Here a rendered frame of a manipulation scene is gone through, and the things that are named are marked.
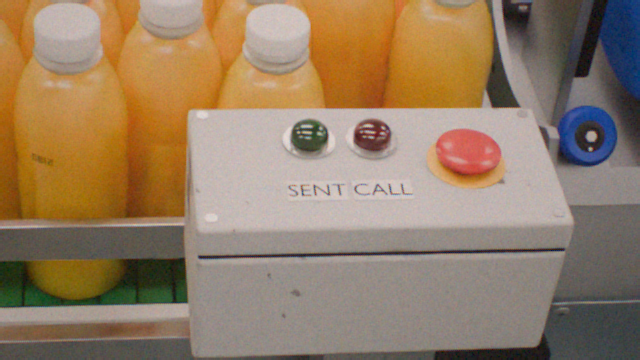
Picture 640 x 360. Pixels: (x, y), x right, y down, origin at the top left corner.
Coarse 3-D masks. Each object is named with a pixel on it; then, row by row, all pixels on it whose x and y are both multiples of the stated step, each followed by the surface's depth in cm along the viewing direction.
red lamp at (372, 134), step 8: (368, 120) 74; (376, 120) 74; (360, 128) 73; (368, 128) 73; (376, 128) 73; (384, 128) 73; (352, 136) 74; (360, 136) 73; (368, 136) 73; (376, 136) 73; (384, 136) 73; (360, 144) 73; (368, 144) 73; (376, 144) 73; (384, 144) 73
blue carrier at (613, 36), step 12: (612, 0) 106; (624, 0) 104; (636, 0) 101; (612, 12) 106; (624, 12) 104; (636, 12) 101; (612, 24) 107; (624, 24) 104; (636, 24) 101; (600, 36) 109; (612, 36) 106; (624, 36) 104; (636, 36) 101; (612, 48) 106; (624, 48) 104; (636, 48) 101; (612, 60) 106; (624, 60) 104; (636, 60) 101; (624, 72) 104; (636, 72) 102; (624, 84) 104; (636, 84) 102; (636, 96) 102
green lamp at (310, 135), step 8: (304, 120) 73; (312, 120) 73; (296, 128) 73; (304, 128) 73; (312, 128) 73; (320, 128) 73; (296, 136) 73; (304, 136) 73; (312, 136) 72; (320, 136) 73; (328, 136) 73; (296, 144) 73; (304, 144) 73; (312, 144) 73; (320, 144) 73
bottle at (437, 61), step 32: (416, 0) 90; (448, 0) 88; (480, 0) 91; (416, 32) 90; (448, 32) 89; (480, 32) 90; (416, 64) 91; (448, 64) 90; (480, 64) 91; (384, 96) 96; (416, 96) 92; (448, 96) 92; (480, 96) 94
